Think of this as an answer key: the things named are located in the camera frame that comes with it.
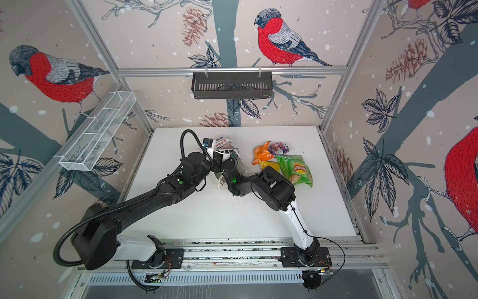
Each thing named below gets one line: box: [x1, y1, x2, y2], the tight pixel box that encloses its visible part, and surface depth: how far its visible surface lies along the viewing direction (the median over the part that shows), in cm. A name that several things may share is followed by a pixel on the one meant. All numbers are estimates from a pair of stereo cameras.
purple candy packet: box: [268, 142, 290, 156], surface depth 105 cm
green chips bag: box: [275, 155, 314, 189], surface depth 94 cm
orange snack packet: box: [251, 140, 274, 166], surface depth 102 cm
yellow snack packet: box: [258, 159, 281, 173], surface depth 100 cm
